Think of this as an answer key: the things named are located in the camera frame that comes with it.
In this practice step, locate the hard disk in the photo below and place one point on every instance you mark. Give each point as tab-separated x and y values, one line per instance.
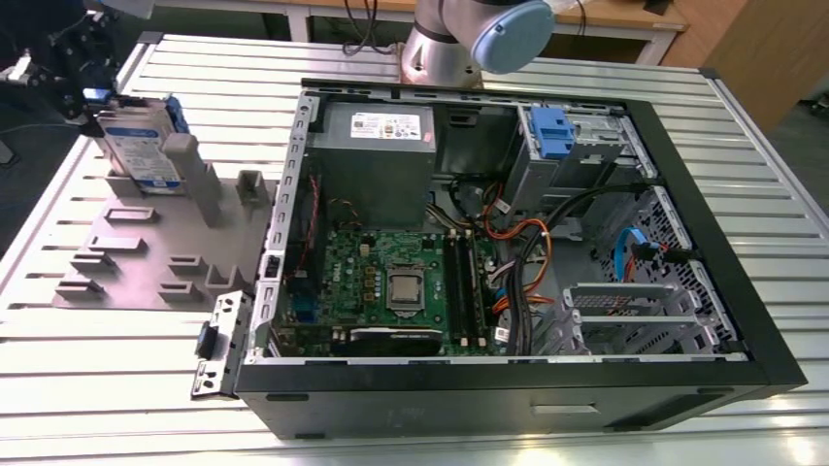
136	150

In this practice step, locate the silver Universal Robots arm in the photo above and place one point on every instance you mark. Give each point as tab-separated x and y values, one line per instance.
440	53

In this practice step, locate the metal disk bay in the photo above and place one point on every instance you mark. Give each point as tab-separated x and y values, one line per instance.
622	320

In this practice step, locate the grey parts rack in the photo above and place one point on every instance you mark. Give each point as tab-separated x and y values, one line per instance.
161	242

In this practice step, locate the grey power supply unit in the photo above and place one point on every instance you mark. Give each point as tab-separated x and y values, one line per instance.
375	184

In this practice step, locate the blue video port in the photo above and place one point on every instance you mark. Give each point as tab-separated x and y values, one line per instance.
205	340

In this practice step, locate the green motherboard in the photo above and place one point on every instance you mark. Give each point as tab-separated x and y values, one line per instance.
343	291

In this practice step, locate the black CPU socket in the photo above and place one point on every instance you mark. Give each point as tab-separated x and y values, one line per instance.
403	268

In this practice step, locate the silver CPU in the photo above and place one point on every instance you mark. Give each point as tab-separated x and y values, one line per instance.
404	291

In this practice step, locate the metal drive cage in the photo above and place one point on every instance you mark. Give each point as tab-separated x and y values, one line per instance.
536	184

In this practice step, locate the black graphics card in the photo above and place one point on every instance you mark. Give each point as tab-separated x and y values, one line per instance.
388	340

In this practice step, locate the wooden desk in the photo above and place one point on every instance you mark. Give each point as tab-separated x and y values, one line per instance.
622	19

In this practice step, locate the black open PC case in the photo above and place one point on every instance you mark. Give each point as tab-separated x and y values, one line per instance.
452	398

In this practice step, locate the wooden cabinet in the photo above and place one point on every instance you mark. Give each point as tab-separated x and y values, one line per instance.
763	58

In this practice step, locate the white table frame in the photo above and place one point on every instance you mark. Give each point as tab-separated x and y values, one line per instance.
296	26

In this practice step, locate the metal rear bracket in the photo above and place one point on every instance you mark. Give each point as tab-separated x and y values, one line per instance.
227	310

